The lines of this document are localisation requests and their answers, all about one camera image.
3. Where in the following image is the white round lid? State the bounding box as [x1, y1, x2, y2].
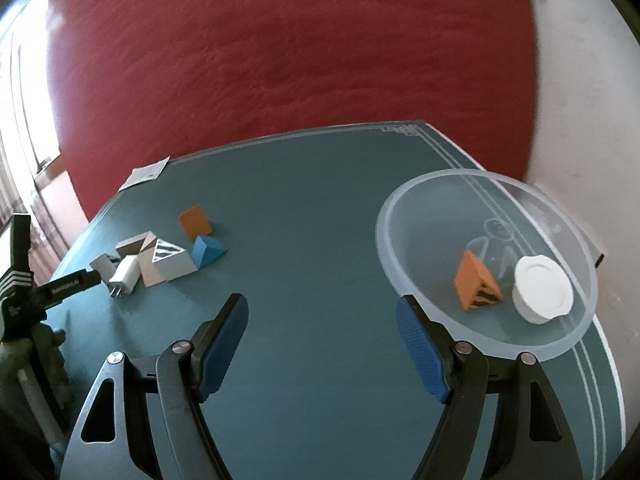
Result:
[511, 255, 574, 325]

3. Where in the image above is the plain wooden rectangular block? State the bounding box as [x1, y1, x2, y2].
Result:
[90, 253, 119, 282]

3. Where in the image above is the plain wooden triangle block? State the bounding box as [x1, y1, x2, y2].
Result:
[141, 239, 199, 288]

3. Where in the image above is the window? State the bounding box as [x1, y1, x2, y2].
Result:
[0, 0, 57, 176]

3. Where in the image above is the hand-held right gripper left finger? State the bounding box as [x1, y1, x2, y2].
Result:
[62, 292, 251, 480]

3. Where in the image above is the brown wooden block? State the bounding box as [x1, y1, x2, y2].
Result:
[115, 230, 157, 261]

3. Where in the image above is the white paper slip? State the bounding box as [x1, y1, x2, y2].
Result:
[118, 156, 172, 192]

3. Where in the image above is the orange striped triangular block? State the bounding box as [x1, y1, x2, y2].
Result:
[453, 250, 504, 312]

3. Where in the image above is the white charger plug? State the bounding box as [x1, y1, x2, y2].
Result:
[108, 254, 142, 300]

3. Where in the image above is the red blanket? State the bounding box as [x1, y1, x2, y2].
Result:
[45, 0, 540, 223]

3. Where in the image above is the person's left hand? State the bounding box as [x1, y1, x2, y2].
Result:
[27, 321, 68, 396]

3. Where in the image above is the plain orange block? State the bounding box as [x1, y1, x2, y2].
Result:
[178, 204, 216, 241]

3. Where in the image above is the white bed sheet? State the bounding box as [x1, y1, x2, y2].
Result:
[520, 0, 640, 361]

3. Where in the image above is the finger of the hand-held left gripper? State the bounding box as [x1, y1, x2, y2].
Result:
[31, 269, 103, 311]

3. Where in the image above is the clear plastic bowl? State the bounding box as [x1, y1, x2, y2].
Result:
[375, 170, 599, 363]

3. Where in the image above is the blue triangular block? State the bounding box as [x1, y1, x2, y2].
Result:
[191, 235, 228, 271]

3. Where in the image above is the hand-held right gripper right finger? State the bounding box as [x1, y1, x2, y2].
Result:
[396, 295, 586, 480]

